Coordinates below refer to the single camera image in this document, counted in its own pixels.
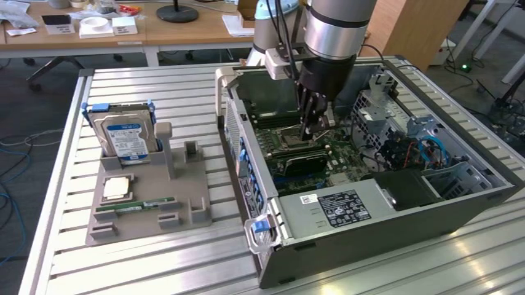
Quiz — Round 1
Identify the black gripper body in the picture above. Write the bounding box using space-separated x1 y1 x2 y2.
297 55 357 102

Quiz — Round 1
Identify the green graphics card black fan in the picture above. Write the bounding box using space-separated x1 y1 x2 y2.
270 152 330 179

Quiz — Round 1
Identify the metal socket cover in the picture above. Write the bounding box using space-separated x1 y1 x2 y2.
319 110 335 136

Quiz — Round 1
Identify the CPU socket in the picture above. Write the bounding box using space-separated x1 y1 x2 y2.
278 125 305 151

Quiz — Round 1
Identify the metal drive cage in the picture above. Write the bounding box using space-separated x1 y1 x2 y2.
350 69 413 148

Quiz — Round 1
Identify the green motherboard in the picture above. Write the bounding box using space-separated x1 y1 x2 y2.
246 101 377 197

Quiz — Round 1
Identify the stack of white papers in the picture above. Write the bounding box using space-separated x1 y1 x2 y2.
222 14 257 38

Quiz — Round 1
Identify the small cardboard box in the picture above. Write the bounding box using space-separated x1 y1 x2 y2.
236 0 258 21

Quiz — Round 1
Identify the grey power supply unit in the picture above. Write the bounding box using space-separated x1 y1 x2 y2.
273 179 397 240

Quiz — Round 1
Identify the black round lamp base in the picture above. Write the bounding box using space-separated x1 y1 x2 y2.
155 0 200 24

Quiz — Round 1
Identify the metal disk bay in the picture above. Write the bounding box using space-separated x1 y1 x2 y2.
422 161 496 200

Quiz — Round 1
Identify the dark grey open PC case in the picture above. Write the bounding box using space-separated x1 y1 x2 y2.
215 55 525 289

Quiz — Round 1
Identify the hard disk in blue carrier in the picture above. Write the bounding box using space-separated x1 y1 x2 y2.
82 98 160 166

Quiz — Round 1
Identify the white cube box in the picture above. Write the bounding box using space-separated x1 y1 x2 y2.
111 17 138 36

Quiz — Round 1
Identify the green RAM stick white label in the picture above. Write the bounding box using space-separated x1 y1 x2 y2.
95 197 178 215

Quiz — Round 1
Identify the silver CPU chip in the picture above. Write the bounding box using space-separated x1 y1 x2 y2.
102 176 132 200

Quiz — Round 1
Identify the white flat box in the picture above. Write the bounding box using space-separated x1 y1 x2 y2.
77 26 115 39

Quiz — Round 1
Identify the white tape roll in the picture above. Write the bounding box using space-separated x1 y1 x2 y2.
80 17 108 31

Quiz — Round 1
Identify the grey parts rack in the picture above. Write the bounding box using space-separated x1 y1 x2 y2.
84 121 214 246

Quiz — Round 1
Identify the white box black top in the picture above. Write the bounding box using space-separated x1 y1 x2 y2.
41 14 76 36

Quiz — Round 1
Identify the wooden desk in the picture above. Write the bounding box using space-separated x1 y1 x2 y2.
0 0 370 59

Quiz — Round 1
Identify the black chair base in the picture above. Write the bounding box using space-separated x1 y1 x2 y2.
24 55 124 92

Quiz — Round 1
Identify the red and white card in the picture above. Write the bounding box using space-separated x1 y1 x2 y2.
5 27 37 37

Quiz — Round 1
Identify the clear plastic bag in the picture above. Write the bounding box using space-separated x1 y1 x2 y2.
0 1 40 28

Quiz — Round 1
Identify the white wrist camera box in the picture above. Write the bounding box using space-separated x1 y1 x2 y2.
265 48 297 81

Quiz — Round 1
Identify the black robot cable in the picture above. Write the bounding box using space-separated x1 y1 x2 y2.
265 0 303 84

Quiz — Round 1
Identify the red wire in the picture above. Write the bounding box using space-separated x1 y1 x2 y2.
403 141 415 168

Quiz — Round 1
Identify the white switch box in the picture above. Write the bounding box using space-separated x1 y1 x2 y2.
437 38 457 67

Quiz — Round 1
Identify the blue data wire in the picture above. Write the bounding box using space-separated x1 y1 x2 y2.
422 135 452 168

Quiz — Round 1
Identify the translucent case latch handle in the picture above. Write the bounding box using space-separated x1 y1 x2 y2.
243 213 282 255

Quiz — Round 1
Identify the white desk frame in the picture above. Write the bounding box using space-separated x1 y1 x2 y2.
449 0 525 84

